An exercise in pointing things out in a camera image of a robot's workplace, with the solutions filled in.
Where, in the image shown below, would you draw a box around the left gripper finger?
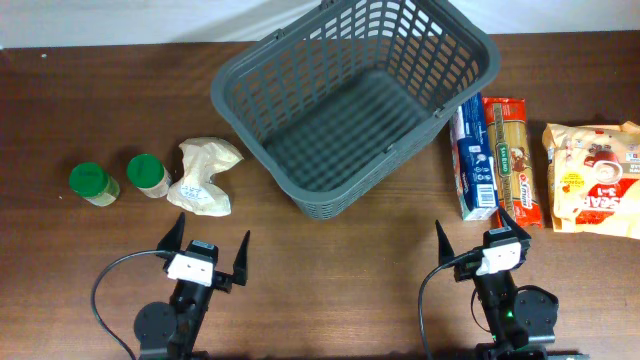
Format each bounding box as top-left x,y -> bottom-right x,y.
232,231 -> 250,286
157,212 -> 185,252

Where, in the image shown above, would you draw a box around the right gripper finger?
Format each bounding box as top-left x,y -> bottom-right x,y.
435,220 -> 455,266
498,207 -> 531,242

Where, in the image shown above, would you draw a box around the red spaghetti packet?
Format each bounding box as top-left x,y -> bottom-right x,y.
482,97 -> 543,227

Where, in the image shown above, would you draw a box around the beige coffee mix bag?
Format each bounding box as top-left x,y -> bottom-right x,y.
542,122 -> 639,239

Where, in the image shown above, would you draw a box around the grey plastic basket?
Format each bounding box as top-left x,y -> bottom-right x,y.
210,0 -> 501,220

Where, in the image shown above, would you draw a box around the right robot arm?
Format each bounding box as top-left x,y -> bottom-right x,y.
434,208 -> 559,359

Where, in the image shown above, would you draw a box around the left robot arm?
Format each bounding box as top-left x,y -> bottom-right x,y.
133,214 -> 250,360

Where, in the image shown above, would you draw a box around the green lid jar, beige contents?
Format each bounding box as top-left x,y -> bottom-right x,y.
126,154 -> 172,198

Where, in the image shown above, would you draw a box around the blue white carton box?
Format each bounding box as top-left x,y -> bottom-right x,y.
449,93 -> 499,221

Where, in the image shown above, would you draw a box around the crumpled beige paper bag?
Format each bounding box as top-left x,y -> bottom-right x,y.
167,137 -> 244,217

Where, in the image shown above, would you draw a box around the left black cable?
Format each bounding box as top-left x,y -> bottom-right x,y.
89,249 -> 176,360

